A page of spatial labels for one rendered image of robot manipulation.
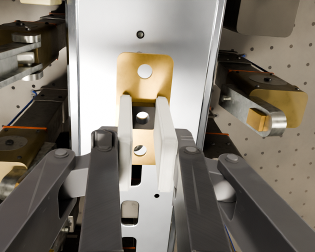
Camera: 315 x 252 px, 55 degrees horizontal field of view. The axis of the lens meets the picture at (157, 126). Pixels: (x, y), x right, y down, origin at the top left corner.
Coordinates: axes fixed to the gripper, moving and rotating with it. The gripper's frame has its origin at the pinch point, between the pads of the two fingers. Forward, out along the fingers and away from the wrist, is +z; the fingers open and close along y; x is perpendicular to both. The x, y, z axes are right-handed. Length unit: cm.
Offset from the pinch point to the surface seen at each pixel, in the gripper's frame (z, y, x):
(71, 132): 28.5, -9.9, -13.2
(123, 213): 30.1, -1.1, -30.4
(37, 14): 59, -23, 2
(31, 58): 22.2, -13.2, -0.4
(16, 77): 17.6, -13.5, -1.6
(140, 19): 28.9, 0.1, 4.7
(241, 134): 59, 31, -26
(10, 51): 17.0, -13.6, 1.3
